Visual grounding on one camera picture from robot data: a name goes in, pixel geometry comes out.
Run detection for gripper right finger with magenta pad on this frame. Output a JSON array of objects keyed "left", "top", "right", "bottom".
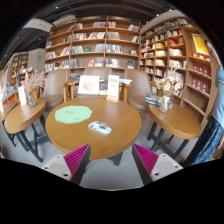
[{"left": 132, "top": 144, "right": 182, "bottom": 185}]

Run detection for white picture sign board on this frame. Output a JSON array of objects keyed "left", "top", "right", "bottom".
[{"left": 78, "top": 75, "right": 100, "bottom": 95}]

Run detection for left vase with dried flowers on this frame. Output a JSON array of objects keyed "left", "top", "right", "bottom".
[{"left": 21, "top": 71, "right": 46, "bottom": 108}]

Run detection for wooden right bookshelf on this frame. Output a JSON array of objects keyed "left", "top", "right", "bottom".
[{"left": 140, "top": 16, "right": 212, "bottom": 126}]

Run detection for yellow poster on shelf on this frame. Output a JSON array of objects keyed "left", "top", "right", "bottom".
[{"left": 192, "top": 33, "right": 208, "bottom": 55}]

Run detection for beige armchair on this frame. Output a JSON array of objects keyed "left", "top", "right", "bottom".
[
  {"left": 42, "top": 69, "right": 69, "bottom": 110},
  {"left": 125, "top": 69, "right": 153, "bottom": 114}
]

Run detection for small white card sign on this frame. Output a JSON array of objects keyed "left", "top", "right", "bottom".
[{"left": 18, "top": 86, "right": 27, "bottom": 105}]

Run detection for stack of books on table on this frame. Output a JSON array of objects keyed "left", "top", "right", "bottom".
[{"left": 145, "top": 96, "right": 160, "bottom": 105}]

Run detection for glass vase with dried flowers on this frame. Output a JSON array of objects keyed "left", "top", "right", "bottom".
[{"left": 156, "top": 69, "right": 183, "bottom": 113}]

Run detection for large wooden back bookshelf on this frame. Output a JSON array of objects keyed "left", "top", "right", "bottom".
[{"left": 45, "top": 16, "right": 140, "bottom": 76}]

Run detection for round wooden left table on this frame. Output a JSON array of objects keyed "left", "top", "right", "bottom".
[{"left": 5, "top": 99, "right": 49, "bottom": 162}]

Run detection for round wooden table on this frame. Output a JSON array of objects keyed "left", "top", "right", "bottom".
[
  {"left": 5, "top": 99, "right": 49, "bottom": 162},
  {"left": 45, "top": 97, "right": 141, "bottom": 165},
  {"left": 147, "top": 104, "right": 201, "bottom": 159}
]

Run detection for white text sign stand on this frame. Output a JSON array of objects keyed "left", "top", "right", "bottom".
[{"left": 107, "top": 75, "right": 119, "bottom": 103}]

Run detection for green round mouse pad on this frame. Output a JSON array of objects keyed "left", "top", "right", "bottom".
[{"left": 55, "top": 106, "right": 92, "bottom": 124}]

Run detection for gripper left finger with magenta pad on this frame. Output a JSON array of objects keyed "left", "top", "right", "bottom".
[{"left": 42, "top": 144, "right": 91, "bottom": 185}]

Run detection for person in blue clothes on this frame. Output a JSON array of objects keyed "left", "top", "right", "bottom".
[{"left": 180, "top": 41, "right": 224, "bottom": 167}]

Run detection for round wooden right table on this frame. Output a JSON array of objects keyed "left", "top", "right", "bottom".
[{"left": 147, "top": 104, "right": 201, "bottom": 159}]

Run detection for beige left armchair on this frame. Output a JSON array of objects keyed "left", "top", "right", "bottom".
[{"left": 42, "top": 69, "right": 69, "bottom": 110}]

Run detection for round wooden centre table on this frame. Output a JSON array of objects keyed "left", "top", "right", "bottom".
[{"left": 45, "top": 97, "right": 141, "bottom": 165}]

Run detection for beige right armchair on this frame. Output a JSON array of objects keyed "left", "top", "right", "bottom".
[{"left": 125, "top": 69, "right": 153, "bottom": 114}]

